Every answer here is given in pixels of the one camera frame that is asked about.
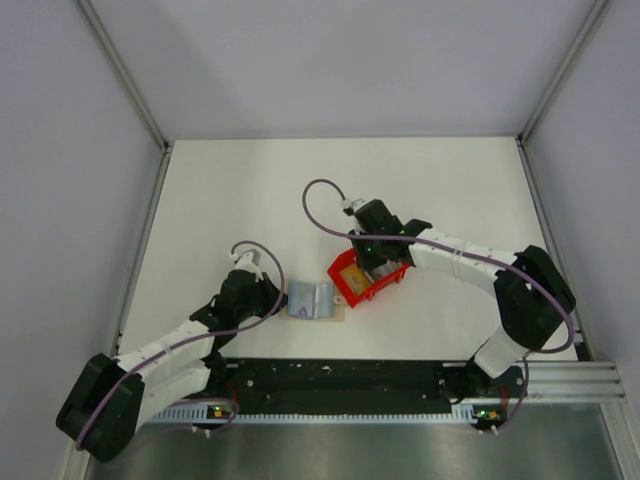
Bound white slotted cable duct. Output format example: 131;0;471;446
148;404;504;426

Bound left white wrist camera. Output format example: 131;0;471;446
229;249;261;276

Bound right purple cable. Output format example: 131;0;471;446
303;179;575;354

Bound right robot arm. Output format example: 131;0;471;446
342;199;576;396

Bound purple cable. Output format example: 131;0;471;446
74;241;287;451
303;179;575;354

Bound light blue credit card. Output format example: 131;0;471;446
287;281;315;320

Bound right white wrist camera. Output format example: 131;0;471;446
341;198;367;216

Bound gold credit card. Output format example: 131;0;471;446
340;264;372;296

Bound grey credit card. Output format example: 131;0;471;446
313;282;335;319

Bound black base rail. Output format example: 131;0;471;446
202;358;524;415

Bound beige card holder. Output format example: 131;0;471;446
278;285;346;322

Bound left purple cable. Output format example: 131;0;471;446
74;241;287;451

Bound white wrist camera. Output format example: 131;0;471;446
229;249;261;276
341;198;367;216

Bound red plastic card tray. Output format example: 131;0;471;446
327;248;410;309

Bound stack of upright cards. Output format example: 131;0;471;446
370;261;401;281

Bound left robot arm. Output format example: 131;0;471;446
55;269;287;463

